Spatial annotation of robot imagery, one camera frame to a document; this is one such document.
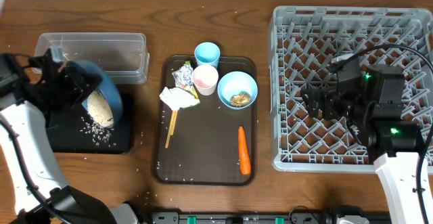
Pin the silver foil wrapper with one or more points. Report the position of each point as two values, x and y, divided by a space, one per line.
183 76

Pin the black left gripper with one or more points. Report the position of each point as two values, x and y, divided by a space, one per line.
72 77

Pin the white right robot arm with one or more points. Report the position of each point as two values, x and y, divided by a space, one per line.
395 142

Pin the grey plastic dishwasher rack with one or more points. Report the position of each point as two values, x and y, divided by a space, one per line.
318 61

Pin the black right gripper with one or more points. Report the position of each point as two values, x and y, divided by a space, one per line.
328 96

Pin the clear plastic bin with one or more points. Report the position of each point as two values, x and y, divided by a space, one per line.
122 55

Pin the pink cup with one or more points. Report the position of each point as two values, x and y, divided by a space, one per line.
205 78

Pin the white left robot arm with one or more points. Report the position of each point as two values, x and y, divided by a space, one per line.
41 189

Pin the crumpled white napkin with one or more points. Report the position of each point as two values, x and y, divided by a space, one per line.
177 98

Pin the dark brown serving tray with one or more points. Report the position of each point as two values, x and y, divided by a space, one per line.
204 147

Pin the brown food scraps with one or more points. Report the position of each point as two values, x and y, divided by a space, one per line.
240 100

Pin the light blue cup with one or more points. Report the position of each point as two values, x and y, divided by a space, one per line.
207 53

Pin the white rice pile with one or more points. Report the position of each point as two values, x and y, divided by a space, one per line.
100 121

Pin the orange carrot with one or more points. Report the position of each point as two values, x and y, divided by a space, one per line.
244 157

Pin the wooden chopstick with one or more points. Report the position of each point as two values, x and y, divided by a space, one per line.
171 128

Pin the light blue small bowl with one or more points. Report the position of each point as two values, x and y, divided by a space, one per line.
234 83

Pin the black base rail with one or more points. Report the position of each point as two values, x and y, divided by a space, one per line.
298 215

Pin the dark blue plate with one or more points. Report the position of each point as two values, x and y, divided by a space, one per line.
106 87

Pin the black waste tray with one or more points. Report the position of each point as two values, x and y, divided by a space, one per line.
75 132

